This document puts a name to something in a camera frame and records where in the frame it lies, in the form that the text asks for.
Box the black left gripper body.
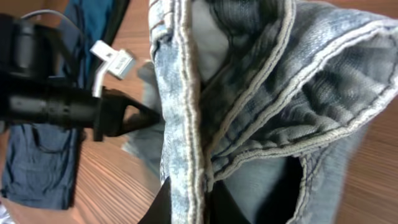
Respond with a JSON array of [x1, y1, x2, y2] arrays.
[[1, 72, 100, 128]]

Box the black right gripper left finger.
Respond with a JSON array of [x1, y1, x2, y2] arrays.
[[138, 177, 171, 224]]

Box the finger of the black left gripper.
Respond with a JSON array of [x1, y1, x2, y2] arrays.
[[93, 88, 160, 142]]

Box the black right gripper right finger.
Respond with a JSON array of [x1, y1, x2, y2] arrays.
[[214, 181, 249, 224]]

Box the light blue denim shorts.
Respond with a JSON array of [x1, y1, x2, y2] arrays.
[[123, 0, 398, 224]]

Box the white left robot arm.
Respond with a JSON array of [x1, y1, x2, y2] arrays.
[[1, 14, 160, 141]]

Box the blue shirt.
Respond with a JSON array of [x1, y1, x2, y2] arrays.
[[1, 0, 116, 210]]

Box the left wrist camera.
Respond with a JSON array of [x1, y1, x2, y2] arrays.
[[90, 40, 136, 98]]

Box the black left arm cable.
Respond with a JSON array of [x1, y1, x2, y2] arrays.
[[20, 8, 88, 41]]

